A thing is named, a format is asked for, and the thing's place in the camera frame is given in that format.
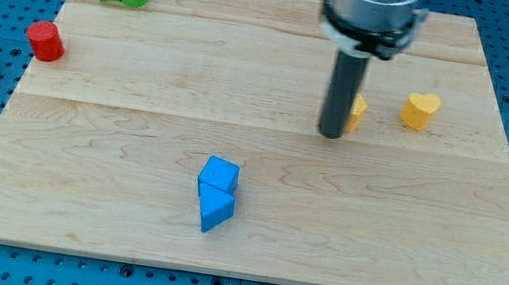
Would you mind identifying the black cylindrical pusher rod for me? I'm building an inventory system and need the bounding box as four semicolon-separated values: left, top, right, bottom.
318;51;369;139

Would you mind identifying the yellow hexagon block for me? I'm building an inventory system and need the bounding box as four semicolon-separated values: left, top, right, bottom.
344;93;368;133

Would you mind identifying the blue cube block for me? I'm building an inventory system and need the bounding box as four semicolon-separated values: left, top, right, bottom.
197;155;240;194

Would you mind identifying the yellow heart block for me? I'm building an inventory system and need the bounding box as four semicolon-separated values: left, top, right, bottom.
399;92;442;131

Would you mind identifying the blue triangular prism block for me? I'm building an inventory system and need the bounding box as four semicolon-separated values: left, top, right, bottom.
198;183;236;233

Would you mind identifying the light wooden board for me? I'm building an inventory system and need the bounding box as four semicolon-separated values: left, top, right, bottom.
0;0;509;285

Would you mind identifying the red cylinder block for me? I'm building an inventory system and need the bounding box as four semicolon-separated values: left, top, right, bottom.
26;21;65;62

